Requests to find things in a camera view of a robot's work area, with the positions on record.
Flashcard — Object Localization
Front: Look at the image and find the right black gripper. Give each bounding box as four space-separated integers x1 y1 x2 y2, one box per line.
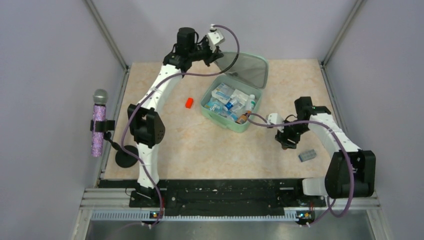
275 118 311 149

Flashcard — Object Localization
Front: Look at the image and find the brown bottle orange cap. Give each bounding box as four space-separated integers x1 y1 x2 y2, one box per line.
236 110 252 125

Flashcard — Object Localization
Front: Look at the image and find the white bottle green label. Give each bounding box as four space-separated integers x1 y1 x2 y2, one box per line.
244 94 256 112

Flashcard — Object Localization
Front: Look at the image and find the blue white bagged packet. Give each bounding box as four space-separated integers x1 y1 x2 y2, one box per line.
211 82 235 104

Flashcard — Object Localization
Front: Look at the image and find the blue small clear packet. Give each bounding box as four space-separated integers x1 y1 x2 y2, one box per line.
222 111 239 122

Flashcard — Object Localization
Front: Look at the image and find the blue cotton swab packet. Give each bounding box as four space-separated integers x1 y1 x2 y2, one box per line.
204 98 224 114

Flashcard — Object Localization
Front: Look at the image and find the mint green medicine case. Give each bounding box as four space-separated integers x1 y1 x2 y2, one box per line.
200 52 269 133

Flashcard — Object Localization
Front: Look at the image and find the white gauze packet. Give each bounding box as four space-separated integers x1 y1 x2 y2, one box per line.
231 89 249 106

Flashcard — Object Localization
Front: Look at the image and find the small blue capped bottle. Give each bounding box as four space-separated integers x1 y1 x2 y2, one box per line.
223 97 239 111

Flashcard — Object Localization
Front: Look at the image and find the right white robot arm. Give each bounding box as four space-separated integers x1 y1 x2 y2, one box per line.
267 96 376 206

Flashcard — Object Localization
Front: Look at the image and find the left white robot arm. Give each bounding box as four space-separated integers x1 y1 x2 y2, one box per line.
125 24 225 207

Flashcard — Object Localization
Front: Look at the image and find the grey blue pill blister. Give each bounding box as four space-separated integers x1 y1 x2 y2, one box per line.
298 149 317 163

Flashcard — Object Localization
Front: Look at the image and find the orange red small box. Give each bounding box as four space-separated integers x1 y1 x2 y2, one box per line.
185 97 194 109

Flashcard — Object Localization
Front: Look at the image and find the purple glitter microphone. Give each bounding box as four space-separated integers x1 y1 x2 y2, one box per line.
91 89 108 157

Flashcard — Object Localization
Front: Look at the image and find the black microphone stand base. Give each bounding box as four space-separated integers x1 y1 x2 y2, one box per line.
115 145 138 169

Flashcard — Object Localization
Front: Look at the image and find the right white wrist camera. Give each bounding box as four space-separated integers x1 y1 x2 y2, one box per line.
266 113 285 133

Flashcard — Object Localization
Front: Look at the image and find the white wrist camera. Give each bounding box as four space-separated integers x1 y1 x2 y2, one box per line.
266 113 285 133
205 24 225 52

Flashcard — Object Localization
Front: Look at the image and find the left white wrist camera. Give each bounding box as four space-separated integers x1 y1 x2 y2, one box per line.
205 24 225 52

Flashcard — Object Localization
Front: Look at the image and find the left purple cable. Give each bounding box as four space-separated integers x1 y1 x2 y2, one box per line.
119 23 241 229

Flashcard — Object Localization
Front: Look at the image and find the purple cable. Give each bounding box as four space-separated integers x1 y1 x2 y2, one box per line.
246 112 357 228
119 23 241 229

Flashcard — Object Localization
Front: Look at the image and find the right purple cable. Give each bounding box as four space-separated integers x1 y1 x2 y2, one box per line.
246 112 357 228

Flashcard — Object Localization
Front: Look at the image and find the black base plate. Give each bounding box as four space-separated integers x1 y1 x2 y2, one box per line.
128 178 326 218

